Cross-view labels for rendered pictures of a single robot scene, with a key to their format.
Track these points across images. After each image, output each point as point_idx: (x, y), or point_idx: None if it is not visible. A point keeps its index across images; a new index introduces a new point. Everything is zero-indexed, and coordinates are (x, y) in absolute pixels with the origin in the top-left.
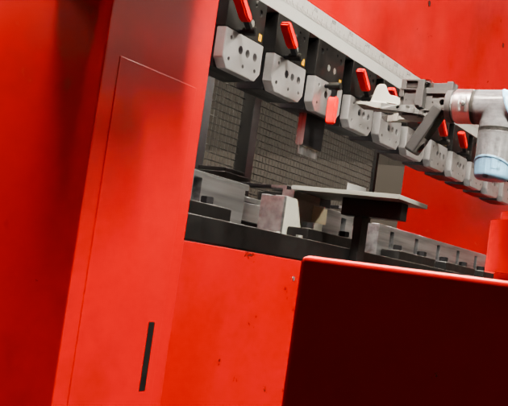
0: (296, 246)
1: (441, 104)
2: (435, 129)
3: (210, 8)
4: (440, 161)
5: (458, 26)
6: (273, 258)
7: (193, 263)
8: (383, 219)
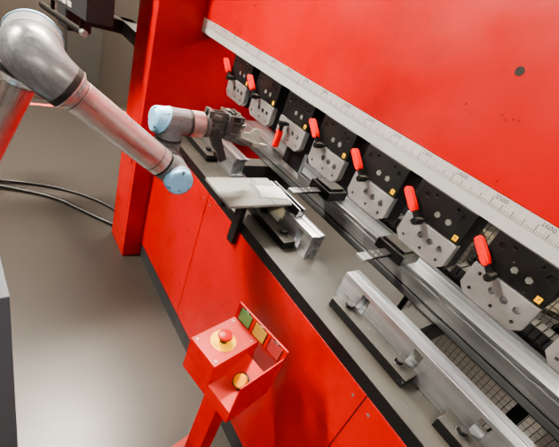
0: (206, 183)
1: (213, 124)
2: (214, 143)
3: (149, 57)
4: (502, 309)
5: None
6: (196, 179)
7: None
8: None
